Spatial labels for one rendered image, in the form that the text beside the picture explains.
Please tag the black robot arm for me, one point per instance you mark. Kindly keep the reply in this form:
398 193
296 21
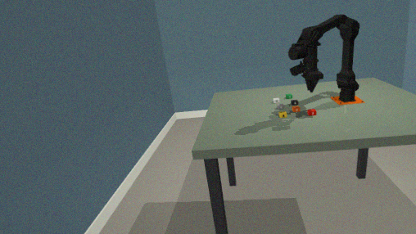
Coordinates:
307 46

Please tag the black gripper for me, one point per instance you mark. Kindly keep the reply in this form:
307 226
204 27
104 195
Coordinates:
313 74

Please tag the yellow number block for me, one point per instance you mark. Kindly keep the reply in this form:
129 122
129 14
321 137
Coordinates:
282 114

